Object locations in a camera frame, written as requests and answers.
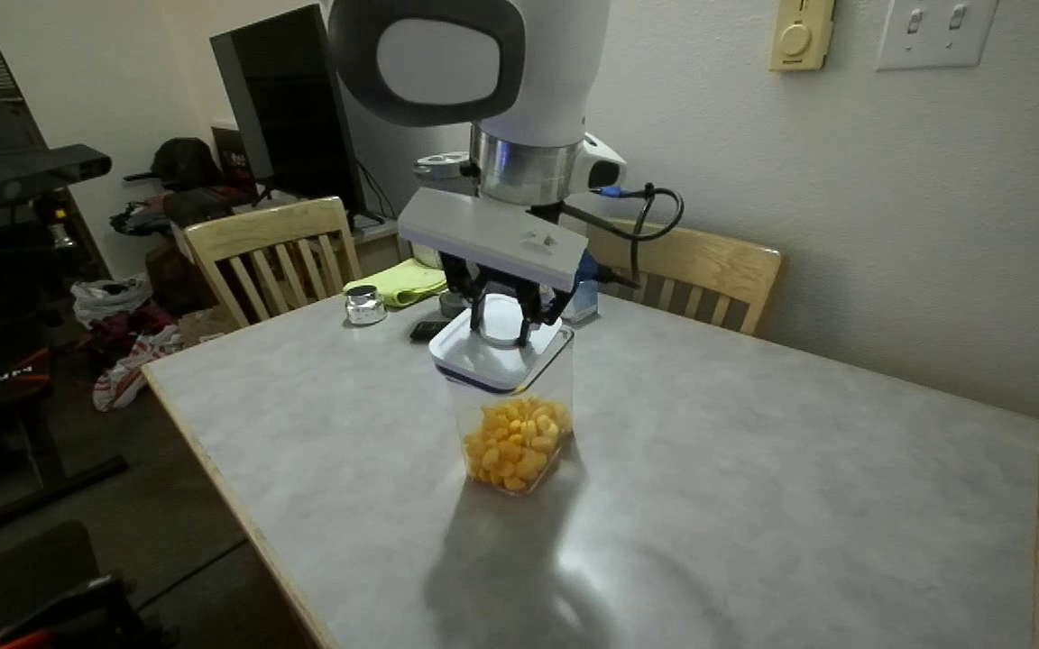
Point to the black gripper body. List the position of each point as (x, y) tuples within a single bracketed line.
[(550, 305)]

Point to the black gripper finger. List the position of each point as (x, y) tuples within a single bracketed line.
[(536, 324), (478, 316)]

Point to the white container lid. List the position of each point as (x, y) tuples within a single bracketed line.
[(499, 359)]

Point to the clear plastic container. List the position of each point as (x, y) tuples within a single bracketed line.
[(550, 401)]

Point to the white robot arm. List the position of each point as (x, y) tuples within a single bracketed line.
[(544, 72)]

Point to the black remote control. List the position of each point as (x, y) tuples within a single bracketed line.
[(424, 329)]

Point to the lime green cloth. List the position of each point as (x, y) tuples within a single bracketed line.
[(407, 281)]

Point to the yellow snack pieces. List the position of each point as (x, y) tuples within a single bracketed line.
[(517, 449)]

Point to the light wooden chair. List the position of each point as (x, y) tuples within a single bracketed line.
[(267, 233), (714, 265)]

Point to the black flat screen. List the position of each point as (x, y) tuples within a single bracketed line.
[(291, 132)]

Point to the black cap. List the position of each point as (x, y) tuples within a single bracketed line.
[(181, 159)]

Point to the pile of clothes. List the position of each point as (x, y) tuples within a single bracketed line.
[(125, 361)]

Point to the black red bag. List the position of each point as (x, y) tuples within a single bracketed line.
[(73, 615)]

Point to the black bar camera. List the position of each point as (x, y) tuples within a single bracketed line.
[(38, 168)]

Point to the black stand frame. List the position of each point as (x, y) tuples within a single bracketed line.
[(15, 399)]

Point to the white light switch plate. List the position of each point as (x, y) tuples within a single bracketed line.
[(937, 30)]

